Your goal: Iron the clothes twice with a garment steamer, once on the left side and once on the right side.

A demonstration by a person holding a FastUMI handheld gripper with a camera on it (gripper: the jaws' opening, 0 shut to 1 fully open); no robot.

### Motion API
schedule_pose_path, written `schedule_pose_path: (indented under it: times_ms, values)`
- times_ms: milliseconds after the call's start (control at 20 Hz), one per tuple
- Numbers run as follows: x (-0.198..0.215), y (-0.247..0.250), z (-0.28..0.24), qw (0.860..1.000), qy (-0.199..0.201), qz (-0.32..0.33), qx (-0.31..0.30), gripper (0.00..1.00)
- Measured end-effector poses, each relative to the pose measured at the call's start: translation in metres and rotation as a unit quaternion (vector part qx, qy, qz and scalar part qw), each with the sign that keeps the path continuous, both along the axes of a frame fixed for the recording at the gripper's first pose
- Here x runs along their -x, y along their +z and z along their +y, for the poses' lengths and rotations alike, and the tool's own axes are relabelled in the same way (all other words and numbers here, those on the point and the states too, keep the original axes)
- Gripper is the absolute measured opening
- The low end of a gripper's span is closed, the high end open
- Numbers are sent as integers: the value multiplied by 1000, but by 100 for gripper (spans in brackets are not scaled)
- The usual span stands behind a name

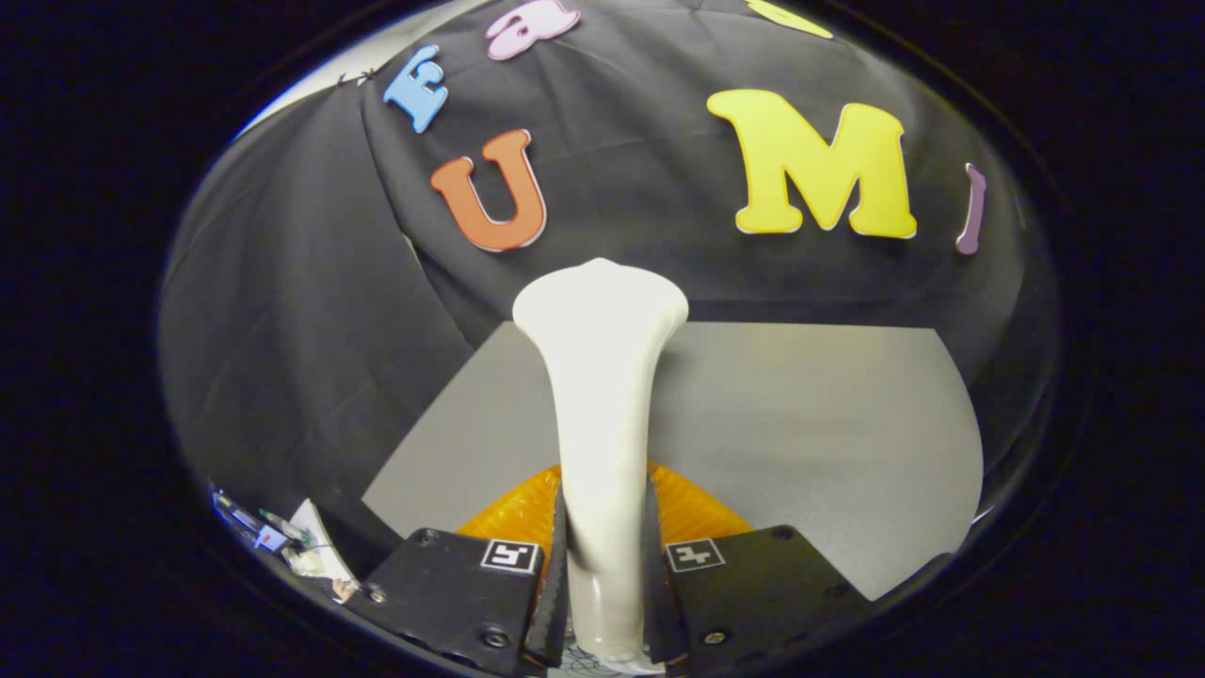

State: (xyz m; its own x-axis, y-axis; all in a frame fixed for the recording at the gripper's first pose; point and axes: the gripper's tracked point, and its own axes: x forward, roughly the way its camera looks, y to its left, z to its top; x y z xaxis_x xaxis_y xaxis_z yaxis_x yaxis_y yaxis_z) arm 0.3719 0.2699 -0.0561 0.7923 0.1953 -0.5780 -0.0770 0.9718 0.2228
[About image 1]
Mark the blue printed board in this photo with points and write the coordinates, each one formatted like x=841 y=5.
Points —
x=268 y=539

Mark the row of backdrop clips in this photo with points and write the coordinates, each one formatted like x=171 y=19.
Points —
x=369 y=75

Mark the white garment steamer head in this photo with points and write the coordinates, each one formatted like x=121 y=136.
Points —
x=602 y=377

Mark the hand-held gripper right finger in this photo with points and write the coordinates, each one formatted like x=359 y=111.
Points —
x=662 y=621

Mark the black backdrop cloth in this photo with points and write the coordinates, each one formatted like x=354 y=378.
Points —
x=311 y=282

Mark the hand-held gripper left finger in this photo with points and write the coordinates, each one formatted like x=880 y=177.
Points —
x=549 y=626

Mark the white paper sheet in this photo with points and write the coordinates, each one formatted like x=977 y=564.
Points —
x=315 y=546

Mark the grey cabinet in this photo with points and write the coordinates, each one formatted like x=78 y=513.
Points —
x=800 y=424

